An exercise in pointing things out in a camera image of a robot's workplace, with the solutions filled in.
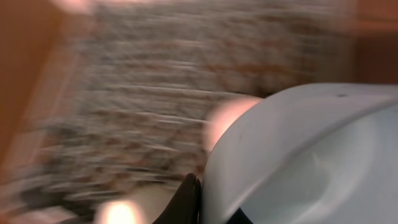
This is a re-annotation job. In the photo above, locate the light blue bowl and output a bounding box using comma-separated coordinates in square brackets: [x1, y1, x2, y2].
[200, 83, 397, 224]

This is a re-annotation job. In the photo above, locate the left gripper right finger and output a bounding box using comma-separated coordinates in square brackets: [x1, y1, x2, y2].
[226, 208, 253, 224]

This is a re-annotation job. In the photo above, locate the grey plastic dish rack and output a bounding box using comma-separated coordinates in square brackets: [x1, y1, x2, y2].
[1, 0, 356, 219]

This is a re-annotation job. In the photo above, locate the white pink bowl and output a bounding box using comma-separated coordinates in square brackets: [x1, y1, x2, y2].
[203, 96, 262, 154]

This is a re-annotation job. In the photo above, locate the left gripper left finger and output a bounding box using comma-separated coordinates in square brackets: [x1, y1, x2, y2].
[153, 173, 201, 224]

